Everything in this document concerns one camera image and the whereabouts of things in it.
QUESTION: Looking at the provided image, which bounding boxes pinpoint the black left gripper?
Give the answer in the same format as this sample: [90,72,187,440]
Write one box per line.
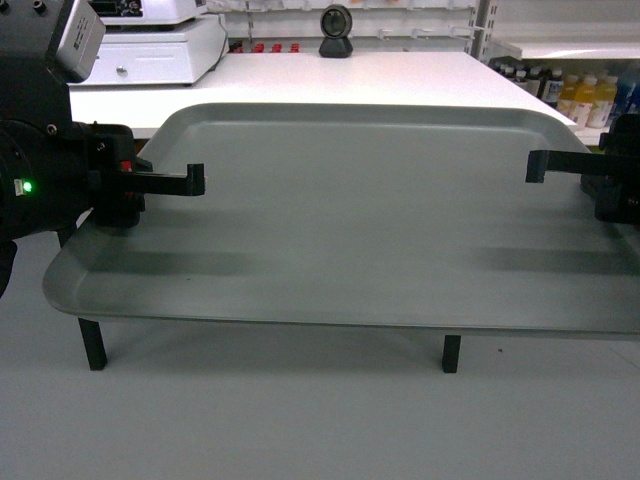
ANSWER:
[1,120,206,242]

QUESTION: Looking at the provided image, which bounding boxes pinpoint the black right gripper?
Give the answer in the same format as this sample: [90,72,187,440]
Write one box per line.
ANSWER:
[525,114,639,224]

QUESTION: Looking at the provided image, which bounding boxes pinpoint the silver grey metal tray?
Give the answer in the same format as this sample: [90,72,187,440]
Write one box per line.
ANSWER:
[43,104,639,338]

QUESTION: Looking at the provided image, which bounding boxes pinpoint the white checkout table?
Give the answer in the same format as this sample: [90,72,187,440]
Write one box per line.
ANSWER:
[73,53,567,374]

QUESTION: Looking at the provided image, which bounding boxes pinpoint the orange juice bottle left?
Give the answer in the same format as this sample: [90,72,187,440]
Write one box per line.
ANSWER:
[557,76,597,129]

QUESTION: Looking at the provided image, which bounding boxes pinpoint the orange juice bottle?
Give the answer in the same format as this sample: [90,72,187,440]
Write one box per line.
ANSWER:
[586,76,618,129]
[557,76,597,129]

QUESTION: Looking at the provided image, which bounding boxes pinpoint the blue water bottle pack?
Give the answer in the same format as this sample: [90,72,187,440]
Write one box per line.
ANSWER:
[611,67,639,116]

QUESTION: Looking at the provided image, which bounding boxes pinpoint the dark tea bottle blue label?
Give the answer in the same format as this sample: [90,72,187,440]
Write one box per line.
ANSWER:
[539,68,564,108]

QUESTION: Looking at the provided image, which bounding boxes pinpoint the orange juice bottle front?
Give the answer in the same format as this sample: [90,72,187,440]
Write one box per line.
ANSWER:
[586,76,618,129]

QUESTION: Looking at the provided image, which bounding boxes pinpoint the white cash register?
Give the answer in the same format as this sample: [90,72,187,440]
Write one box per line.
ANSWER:
[82,0,229,87]

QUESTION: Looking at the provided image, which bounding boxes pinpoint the red cap sauce bottles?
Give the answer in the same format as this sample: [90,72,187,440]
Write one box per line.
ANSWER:
[229,41,302,54]

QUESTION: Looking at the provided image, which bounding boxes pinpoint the white peg hook rack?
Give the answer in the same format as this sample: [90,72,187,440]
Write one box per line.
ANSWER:
[207,0,481,41]

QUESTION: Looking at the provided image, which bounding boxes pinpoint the black round barcode scanner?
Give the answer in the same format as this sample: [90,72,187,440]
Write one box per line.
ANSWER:
[319,4,353,59]

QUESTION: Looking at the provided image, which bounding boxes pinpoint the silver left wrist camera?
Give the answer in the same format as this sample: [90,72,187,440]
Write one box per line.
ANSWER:
[54,0,106,83]

